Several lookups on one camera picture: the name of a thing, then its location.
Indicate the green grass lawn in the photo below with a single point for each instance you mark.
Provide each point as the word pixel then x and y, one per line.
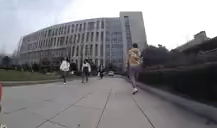
pixel 19 74

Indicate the building with sloped roof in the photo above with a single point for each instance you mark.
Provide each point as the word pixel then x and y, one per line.
pixel 196 40

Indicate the dark trimmed hedge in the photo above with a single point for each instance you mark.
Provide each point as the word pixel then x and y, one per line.
pixel 186 78

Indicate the row of bushes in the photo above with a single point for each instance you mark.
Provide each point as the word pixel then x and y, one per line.
pixel 32 66

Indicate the large grey curved building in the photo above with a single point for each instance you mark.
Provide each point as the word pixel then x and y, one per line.
pixel 92 40

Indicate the pale car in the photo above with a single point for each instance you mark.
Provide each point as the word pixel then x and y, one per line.
pixel 111 73

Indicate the grey concrete slab pavement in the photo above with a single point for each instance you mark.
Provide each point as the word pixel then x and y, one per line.
pixel 106 106

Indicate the grey stone kerb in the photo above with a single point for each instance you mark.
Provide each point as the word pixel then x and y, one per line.
pixel 182 103

